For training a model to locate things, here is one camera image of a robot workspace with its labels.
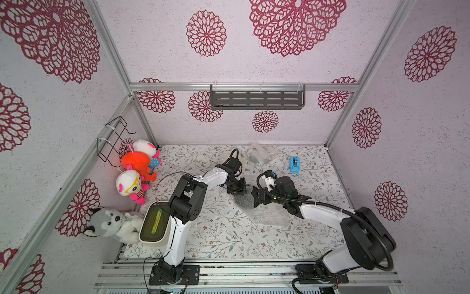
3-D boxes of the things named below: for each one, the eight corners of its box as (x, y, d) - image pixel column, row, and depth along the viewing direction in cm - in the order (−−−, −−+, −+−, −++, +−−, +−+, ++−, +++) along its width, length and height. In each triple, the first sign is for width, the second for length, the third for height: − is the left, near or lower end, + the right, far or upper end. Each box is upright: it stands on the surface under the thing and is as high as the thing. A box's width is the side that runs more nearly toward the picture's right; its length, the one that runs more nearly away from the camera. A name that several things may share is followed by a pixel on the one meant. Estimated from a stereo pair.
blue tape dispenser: (290, 172, 110) (291, 168, 107) (290, 160, 116) (291, 156, 113) (298, 174, 109) (300, 169, 106) (298, 161, 115) (300, 157, 112)
